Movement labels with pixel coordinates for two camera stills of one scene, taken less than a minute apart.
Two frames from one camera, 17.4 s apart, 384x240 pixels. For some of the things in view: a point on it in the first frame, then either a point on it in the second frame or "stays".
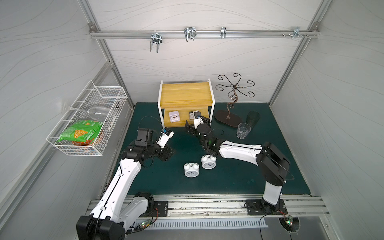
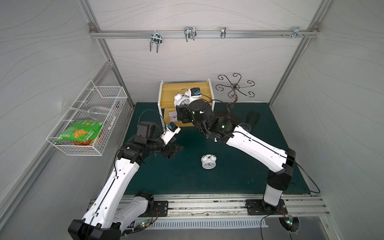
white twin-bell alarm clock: [191, 170] → [181, 100]
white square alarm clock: [174, 116] stays
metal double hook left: [156, 38] stays
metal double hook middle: [190, 33] stays
